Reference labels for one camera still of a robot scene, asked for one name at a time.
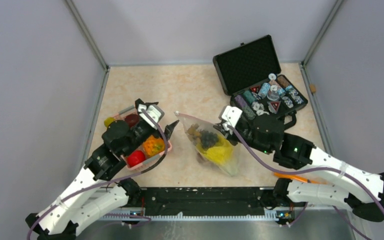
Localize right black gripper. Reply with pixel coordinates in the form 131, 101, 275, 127
214, 120, 273, 155

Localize yellow napa cabbage toy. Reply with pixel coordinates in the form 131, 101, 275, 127
195, 133, 239, 176

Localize tan longan fruit cluster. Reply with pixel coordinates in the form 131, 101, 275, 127
186, 123, 201, 144

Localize clear zip top bag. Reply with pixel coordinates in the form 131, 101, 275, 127
174, 111, 240, 177

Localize dark black grape bunch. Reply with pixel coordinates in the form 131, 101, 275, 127
200, 130, 219, 150

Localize yellow banana bunch toy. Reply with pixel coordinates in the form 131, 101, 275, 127
103, 117, 116, 128

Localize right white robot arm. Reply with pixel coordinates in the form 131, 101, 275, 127
213, 115, 384, 222

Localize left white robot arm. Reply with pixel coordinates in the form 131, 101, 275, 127
25, 98, 179, 240

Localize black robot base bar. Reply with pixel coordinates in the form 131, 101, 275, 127
127, 187, 279, 217

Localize pink plastic food basket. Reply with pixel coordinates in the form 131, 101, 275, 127
101, 98, 179, 171

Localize dark red plum toy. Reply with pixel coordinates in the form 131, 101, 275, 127
124, 113, 140, 128

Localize orange spiky fruit toy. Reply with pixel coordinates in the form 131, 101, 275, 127
142, 135, 166, 158

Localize purple poker chip stack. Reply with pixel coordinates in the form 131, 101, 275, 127
234, 94, 249, 110

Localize green poker chip stack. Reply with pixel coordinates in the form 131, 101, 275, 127
242, 90, 258, 105

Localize red apple toy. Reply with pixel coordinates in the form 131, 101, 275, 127
126, 150, 146, 168

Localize light blue poker chip stack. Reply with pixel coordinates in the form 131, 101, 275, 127
257, 82, 271, 98

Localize black poker chip case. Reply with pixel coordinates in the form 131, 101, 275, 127
212, 34, 308, 129

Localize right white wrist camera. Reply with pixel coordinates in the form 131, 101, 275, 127
219, 105, 243, 134

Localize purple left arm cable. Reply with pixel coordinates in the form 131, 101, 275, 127
26, 108, 170, 240

